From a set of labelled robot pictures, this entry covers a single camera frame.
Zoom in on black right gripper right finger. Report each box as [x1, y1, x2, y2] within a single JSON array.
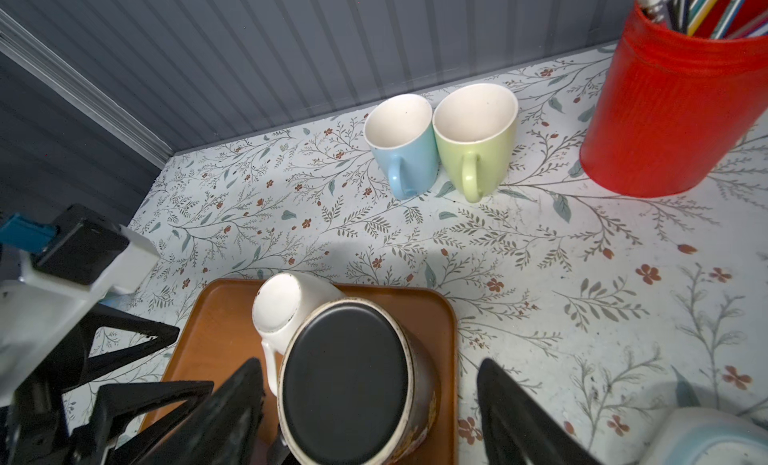
[[477, 358, 598, 464]]

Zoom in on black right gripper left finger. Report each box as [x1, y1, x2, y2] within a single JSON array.
[[140, 358, 265, 465]]

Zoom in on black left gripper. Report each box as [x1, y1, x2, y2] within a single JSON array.
[[1, 304, 214, 464]]

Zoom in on orange plastic tray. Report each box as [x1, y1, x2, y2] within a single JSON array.
[[163, 279, 459, 464]]

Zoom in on white mug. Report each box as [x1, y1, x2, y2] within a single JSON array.
[[252, 272, 345, 397]]

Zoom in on black patterned mug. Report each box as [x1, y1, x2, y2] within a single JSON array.
[[277, 297, 440, 464]]

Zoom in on light green mug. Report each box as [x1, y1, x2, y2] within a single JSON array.
[[432, 83, 519, 203]]

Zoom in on light blue mug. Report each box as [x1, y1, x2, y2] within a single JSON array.
[[363, 94, 440, 200]]

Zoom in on red pen holder cup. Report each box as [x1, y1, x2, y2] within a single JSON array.
[[579, 7, 767, 198]]

